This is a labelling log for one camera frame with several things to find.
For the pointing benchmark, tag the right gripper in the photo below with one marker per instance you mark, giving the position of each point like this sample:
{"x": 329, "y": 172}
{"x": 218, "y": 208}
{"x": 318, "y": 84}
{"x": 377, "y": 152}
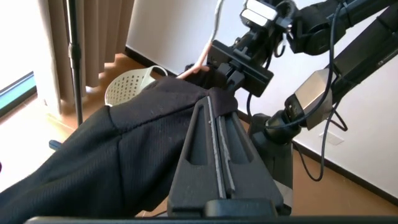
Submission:
{"x": 248, "y": 74}

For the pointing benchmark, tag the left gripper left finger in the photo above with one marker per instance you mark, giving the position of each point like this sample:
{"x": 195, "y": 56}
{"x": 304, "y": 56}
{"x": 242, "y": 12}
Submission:
{"x": 196, "y": 183}

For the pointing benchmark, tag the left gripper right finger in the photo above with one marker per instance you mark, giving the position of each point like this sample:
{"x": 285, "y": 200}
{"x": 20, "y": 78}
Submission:
{"x": 258, "y": 186}

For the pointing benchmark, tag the pink clothes hanger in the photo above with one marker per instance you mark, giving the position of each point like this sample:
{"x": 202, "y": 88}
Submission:
{"x": 205, "y": 56}

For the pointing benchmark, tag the black garment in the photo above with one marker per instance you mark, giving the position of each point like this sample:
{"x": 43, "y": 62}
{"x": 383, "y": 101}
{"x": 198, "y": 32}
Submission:
{"x": 93, "y": 155}

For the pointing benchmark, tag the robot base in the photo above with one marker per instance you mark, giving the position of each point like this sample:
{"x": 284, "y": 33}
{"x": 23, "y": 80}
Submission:
{"x": 276, "y": 161}

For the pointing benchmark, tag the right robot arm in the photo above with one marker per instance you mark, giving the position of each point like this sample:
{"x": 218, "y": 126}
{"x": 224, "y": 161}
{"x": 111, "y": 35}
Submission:
{"x": 357, "y": 62}

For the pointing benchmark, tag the white laundry basket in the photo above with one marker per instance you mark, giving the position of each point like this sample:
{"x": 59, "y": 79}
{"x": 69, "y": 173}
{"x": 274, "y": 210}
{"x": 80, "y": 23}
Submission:
{"x": 130, "y": 84}

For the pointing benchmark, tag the black clothes rack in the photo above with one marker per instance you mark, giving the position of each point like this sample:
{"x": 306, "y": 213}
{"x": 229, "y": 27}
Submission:
{"x": 74, "y": 62}

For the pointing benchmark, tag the brown curtain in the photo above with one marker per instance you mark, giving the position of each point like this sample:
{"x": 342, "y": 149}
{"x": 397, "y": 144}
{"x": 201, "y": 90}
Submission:
{"x": 102, "y": 31}

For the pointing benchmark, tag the window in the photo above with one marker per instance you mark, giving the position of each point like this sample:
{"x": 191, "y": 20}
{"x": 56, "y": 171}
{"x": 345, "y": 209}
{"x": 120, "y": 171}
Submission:
{"x": 15, "y": 90}

